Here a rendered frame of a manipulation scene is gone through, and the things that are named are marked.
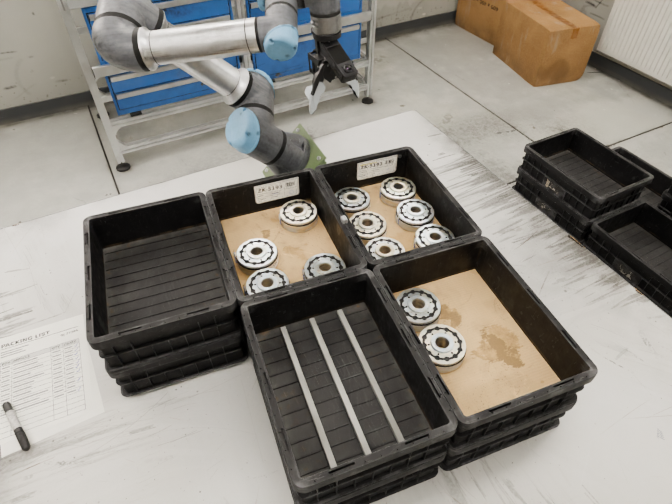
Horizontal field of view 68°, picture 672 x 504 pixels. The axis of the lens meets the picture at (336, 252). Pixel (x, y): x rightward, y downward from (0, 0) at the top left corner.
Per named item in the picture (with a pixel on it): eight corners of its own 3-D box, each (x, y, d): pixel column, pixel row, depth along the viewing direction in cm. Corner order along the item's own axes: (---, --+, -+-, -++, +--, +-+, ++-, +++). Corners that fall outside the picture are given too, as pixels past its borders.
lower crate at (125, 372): (112, 278, 139) (97, 248, 131) (218, 251, 146) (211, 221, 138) (122, 402, 113) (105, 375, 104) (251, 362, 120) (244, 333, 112)
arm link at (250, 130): (256, 169, 152) (220, 151, 143) (257, 133, 157) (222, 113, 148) (283, 154, 145) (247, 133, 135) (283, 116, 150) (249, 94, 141)
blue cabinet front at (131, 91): (118, 114, 272) (80, 7, 232) (242, 85, 296) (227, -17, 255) (119, 117, 270) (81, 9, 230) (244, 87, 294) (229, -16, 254)
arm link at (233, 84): (255, 136, 157) (82, 34, 117) (256, 98, 162) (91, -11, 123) (282, 120, 150) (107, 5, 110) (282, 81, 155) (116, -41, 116)
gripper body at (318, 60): (333, 66, 137) (329, 21, 128) (349, 77, 131) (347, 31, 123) (308, 74, 134) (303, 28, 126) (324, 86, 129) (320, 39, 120)
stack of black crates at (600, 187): (497, 225, 236) (523, 145, 204) (544, 206, 246) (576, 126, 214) (559, 282, 212) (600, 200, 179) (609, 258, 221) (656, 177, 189)
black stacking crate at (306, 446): (246, 336, 112) (239, 305, 104) (367, 300, 120) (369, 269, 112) (299, 514, 87) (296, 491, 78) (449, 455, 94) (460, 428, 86)
